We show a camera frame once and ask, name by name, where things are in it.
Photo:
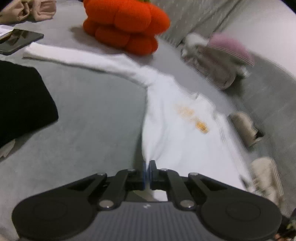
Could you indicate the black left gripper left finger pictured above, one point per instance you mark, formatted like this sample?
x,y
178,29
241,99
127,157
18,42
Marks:
x,y
68,210

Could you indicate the beige folded garment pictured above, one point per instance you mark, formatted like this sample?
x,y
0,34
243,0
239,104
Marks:
x,y
246,129

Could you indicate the grey star-patterned curtain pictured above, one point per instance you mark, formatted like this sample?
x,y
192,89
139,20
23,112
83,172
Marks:
x,y
197,16

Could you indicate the black folded garment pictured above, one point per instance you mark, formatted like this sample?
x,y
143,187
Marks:
x,y
26,104

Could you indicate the folded pink grey quilt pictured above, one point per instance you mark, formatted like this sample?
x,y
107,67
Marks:
x,y
220,59

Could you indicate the white striped card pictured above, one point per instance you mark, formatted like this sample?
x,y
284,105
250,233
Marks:
x,y
5,31

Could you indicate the black smartphone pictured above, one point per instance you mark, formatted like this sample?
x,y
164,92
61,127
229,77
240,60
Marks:
x,y
17,40

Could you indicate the orange pumpkin plush pillow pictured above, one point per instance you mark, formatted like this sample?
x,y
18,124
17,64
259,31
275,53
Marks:
x,y
128,25

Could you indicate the white long-sleeve shirt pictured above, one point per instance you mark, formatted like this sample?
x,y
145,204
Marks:
x,y
182,131

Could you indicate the beige crumpled cloth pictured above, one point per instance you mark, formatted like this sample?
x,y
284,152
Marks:
x,y
37,10

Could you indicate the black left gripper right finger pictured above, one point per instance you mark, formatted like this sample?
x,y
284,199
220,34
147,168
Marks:
x,y
227,212

